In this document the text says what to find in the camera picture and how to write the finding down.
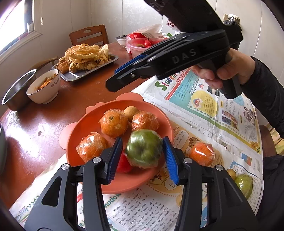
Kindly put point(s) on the stainless steel bowl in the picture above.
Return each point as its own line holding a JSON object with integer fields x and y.
{"x": 16, "y": 98}

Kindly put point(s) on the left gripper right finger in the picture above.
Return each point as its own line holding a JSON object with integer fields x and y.
{"x": 211, "y": 199}

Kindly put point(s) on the metal tray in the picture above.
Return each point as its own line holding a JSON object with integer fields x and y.
{"x": 75, "y": 66}

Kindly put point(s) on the decorative flower bunch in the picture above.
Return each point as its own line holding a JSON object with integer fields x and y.
{"x": 171, "y": 24}

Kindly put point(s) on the small yellow longan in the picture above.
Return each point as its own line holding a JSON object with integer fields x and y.
{"x": 130, "y": 111}
{"x": 232, "y": 173}

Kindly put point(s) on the black sleeve right forearm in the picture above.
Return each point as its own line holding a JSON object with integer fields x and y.
{"x": 267, "y": 94}

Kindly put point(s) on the pile of fried food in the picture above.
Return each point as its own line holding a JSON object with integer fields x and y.
{"x": 86, "y": 49}

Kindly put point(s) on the pink plastic basin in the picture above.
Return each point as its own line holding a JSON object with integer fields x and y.
{"x": 136, "y": 46}

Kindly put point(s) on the person's right hand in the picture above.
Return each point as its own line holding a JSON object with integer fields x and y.
{"x": 240, "y": 65}

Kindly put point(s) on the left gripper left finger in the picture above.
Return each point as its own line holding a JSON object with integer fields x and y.
{"x": 56, "y": 207}

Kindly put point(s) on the black thermos bottle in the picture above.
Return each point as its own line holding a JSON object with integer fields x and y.
{"x": 231, "y": 19}

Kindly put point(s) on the green fruit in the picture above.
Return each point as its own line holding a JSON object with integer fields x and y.
{"x": 245, "y": 184}
{"x": 144, "y": 149}

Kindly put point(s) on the bowl of eggs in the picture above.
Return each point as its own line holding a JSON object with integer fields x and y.
{"x": 3, "y": 149}

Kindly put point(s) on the right Student English newspaper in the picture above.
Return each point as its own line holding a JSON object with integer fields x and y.
{"x": 190, "y": 98}

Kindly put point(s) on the red cherry tomato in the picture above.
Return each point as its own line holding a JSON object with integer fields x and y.
{"x": 124, "y": 165}

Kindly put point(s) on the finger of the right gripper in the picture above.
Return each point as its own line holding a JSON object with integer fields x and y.
{"x": 123, "y": 78}
{"x": 129, "y": 63}

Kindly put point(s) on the orange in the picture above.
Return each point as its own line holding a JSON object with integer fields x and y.
{"x": 202, "y": 153}
{"x": 114, "y": 123}
{"x": 91, "y": 146}
{"x": 144, "y": 120}

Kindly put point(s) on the left newspaper sheet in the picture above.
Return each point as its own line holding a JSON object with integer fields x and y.
{"x": 148, "y": 199}

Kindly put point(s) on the white plastic bag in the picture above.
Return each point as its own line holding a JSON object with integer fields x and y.
{"x": 153, "y": 31}

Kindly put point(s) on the white ceramic bowl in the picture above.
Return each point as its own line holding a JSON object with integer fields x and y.
{"x": 45, "y": 88}

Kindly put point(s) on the wooden chair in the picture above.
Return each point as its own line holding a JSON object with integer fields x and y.
{"x": 90, "y": 35}

